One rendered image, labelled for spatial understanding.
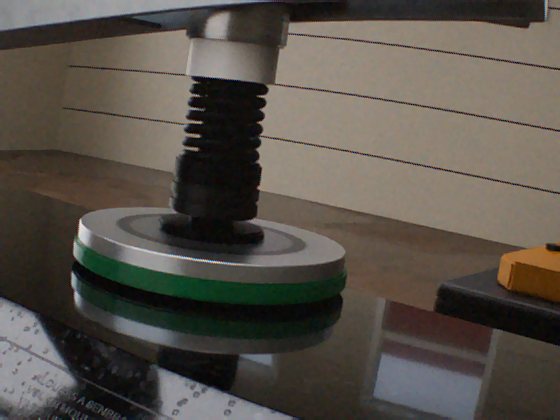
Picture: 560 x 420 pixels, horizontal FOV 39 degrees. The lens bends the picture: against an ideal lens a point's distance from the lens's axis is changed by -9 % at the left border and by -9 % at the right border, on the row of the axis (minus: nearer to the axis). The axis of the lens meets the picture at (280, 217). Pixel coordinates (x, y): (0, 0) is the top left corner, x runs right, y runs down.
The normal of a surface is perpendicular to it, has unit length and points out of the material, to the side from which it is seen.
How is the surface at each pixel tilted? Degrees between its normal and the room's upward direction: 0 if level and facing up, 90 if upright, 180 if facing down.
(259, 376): 0
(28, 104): 90
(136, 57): 90
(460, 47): 90
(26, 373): 45
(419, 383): 0
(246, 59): 90
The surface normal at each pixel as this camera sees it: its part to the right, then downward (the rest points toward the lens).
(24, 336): -0.29, -0.66
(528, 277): -0.62, 0.04
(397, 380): 0.13, -0.98
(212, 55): -0.41, 0.08
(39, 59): 0.83, 0.19
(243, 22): 0.16, 0.17
